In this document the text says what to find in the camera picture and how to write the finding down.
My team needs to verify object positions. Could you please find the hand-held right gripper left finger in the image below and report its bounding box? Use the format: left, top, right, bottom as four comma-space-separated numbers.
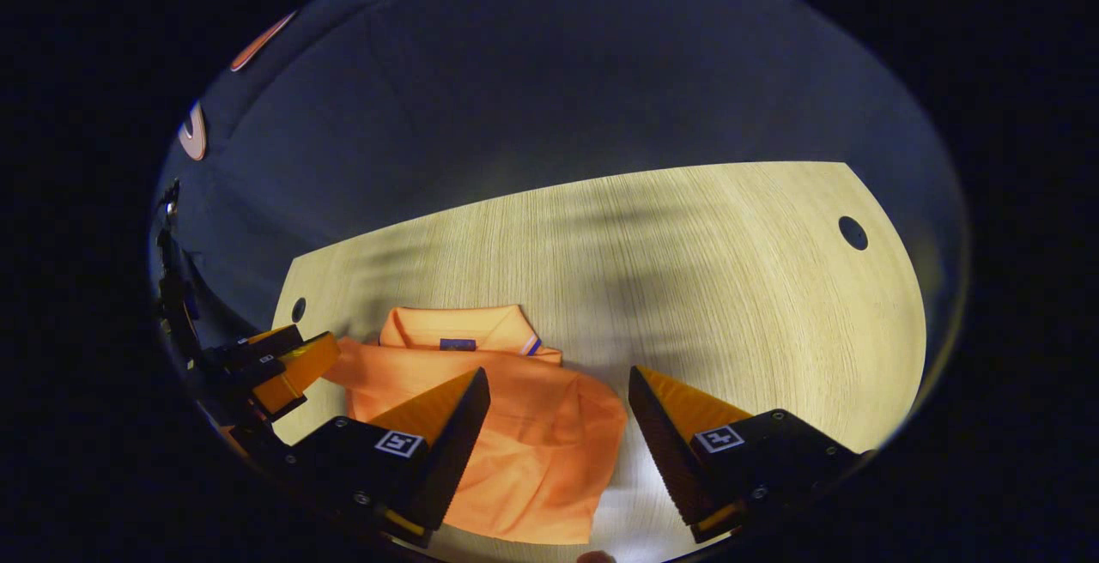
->
279, 366, 492, 547

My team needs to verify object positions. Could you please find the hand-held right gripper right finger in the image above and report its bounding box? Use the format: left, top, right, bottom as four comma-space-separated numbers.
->
628, 365, 864, 545

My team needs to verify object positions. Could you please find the orange T-shirt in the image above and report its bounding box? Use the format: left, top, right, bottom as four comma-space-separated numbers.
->
319, 304, 628, 545

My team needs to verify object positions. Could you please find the black backdrop cloth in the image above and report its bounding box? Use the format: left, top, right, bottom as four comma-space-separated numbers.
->
150, 0, 971, 358

